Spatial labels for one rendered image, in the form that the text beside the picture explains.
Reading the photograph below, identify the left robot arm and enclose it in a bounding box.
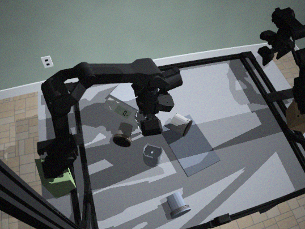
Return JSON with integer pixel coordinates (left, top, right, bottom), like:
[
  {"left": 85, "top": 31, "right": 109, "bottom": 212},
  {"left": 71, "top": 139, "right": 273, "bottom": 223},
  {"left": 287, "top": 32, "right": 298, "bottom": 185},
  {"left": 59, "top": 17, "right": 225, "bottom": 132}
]
[{"left": 41, "top": 58, "right": 183, "bottom": 179}]

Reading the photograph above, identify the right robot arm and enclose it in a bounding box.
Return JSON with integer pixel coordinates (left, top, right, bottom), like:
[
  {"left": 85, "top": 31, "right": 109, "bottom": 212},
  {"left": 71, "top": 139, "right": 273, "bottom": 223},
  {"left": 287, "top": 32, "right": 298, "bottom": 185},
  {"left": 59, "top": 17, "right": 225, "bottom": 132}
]
[{"left": 260, "top": 7, "right": 305, "bottom": 115}]

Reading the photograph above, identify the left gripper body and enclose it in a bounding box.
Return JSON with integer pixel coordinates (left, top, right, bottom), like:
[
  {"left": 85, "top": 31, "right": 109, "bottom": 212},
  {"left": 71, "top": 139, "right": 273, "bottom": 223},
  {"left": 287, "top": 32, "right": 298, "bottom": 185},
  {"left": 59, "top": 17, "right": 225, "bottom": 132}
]
[{"left": 134, "top": 92, "right": 163, "bottom": 136}]

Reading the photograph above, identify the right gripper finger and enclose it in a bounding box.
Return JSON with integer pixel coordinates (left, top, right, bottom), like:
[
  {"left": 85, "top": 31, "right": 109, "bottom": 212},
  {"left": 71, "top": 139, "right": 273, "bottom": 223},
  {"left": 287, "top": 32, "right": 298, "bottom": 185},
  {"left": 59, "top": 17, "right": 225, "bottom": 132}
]
[
  {"left": 262, "top": 58, "right": 272, "bottom": 66},
  {"left": 276, "top": 48, "right": 291, "bottom": 60}
]

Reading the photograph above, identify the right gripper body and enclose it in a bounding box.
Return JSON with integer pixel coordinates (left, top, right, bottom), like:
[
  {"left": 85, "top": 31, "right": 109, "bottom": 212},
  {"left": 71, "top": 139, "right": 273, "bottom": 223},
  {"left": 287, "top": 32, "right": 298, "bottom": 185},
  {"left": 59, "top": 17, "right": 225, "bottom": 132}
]
[{"left": 257, "top": 34, "right": 293, "bottom": 61}]

